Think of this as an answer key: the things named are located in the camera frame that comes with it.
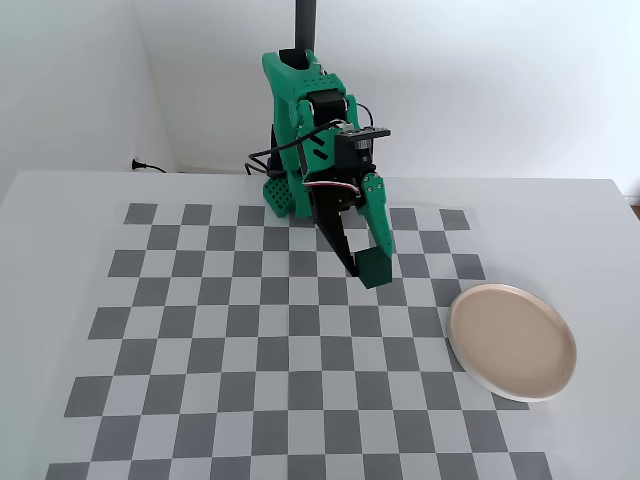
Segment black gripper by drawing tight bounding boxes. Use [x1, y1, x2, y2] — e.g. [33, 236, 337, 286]
[304, 130, 396, 278]

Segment dark green dice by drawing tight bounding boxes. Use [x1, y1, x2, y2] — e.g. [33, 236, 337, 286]
[353, 244, 396, 290]

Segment beige round plate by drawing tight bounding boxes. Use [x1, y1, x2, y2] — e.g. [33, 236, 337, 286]
[448, 283, 578, 403]

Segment grey white checkered mat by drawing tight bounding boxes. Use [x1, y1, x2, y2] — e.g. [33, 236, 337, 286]
[44, 202, 556, 480]

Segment black vertical pole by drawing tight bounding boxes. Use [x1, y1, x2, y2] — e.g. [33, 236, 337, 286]
[295, 0, 319, 69]

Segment black camera circuit board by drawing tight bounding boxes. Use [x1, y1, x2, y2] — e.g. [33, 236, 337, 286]
[339, 127, 392, 166]

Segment dark camera cable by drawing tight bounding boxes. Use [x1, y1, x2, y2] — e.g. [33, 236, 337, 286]
[243, 121, 346, 177]

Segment black power cable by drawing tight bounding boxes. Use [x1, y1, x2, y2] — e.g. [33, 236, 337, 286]
[129, 157, 169, 174]

